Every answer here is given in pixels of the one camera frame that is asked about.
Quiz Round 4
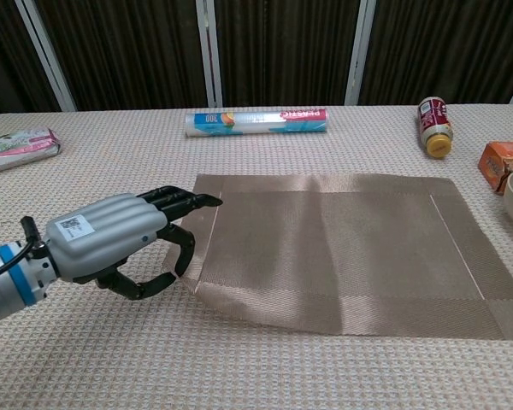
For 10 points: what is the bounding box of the orange cardboard box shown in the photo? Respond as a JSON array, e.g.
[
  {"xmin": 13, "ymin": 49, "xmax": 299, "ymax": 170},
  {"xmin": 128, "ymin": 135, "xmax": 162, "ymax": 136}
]
[{"xmin": 477, "ymin": 141, "xmax": 513, "ymax": 196}]

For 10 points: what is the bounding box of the dark brown curtain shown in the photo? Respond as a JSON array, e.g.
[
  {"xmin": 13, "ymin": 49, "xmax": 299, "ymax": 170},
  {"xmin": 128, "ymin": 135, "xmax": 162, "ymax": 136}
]
[{"xmin": 0, "ymin": 0, "xmax": 513, "ymax": 119}]

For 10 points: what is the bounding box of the white double frame post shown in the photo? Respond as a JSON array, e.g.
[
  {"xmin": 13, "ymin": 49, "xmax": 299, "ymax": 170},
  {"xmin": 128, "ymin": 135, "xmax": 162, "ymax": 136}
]
[{"xmin": 195, "ymin": 0, "xmax": 224, "ymax": 108}]

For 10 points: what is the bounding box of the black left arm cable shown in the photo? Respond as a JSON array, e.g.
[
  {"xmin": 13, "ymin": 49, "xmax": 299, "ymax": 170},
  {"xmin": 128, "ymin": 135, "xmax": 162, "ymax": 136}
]
[{"xmin": 0, "ymin": 216, "xmax": 52, "ymax": 284}]

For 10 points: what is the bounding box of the plastic wrap roll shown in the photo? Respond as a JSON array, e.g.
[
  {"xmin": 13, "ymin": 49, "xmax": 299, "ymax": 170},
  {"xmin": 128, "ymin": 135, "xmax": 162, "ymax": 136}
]
[{"xmin": 185, "ymin": 107, "xmax": 328, "ymax": 138}]

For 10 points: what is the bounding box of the beige checked tablecloth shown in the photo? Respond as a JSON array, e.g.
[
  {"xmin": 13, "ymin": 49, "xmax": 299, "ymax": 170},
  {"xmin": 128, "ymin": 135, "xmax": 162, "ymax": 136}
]
[{"xmin": 0, "ymin": 103, "xmax": 513, "ymax": 410}]

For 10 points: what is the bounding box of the pink tissue pack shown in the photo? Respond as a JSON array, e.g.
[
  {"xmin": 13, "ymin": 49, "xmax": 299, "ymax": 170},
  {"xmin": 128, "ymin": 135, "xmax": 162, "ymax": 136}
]
[{"xmin": 0, "ymin": 126, "xmax": 62, "ymax": 177}]

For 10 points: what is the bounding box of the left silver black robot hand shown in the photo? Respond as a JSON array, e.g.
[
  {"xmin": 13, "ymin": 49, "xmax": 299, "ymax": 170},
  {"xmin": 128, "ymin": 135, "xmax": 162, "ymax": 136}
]
[{"xmin": 44, "ymin": 185, "xmax": 223, "ymax": 301}]

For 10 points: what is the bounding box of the yellow capped bottle red label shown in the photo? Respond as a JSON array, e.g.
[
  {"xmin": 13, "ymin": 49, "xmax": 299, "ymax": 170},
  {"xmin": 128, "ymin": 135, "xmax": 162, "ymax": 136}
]
[{"xmin": 417, "ymin": 96, "xmax": 454, "ymax": 161}]

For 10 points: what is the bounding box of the brown woven placemat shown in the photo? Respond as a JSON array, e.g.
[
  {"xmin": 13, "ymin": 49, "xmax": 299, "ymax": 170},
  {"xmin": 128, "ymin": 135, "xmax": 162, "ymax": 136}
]
[{"xmin": 170, "ymin": 173, "xmax": 513, "ymax": 343}]

